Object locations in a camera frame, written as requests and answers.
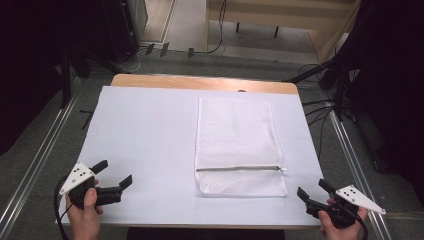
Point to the person's right hand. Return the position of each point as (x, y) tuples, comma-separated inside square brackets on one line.
[(341, 234)]

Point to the black curtain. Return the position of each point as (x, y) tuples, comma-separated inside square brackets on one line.
[(26, 66), (393, 83)]

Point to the white mesh laundry bag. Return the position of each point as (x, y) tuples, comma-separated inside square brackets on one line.
[(238, 136)]

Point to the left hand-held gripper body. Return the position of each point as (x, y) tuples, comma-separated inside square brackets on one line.
[(77, 175)]

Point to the black tripod stand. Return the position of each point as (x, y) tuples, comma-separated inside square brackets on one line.
[(338, 83)]

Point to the black metal stand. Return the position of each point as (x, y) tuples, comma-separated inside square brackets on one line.
[(66, 76)]

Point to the light wooden bench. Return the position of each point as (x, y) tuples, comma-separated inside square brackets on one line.
[(283, 13)]

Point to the dark cabinet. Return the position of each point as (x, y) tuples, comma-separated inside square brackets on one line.
[(123, 26)]

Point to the white table sheet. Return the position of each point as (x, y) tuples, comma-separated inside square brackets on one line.
[(146, 133)]

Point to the person's left hand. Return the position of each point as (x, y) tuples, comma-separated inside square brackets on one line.
[(85, 221)]

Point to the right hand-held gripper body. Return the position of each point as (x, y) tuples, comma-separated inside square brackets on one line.
[(350, 196)]

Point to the metal floor rail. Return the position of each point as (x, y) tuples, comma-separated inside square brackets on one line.
[(353, 163), (40, 156)]

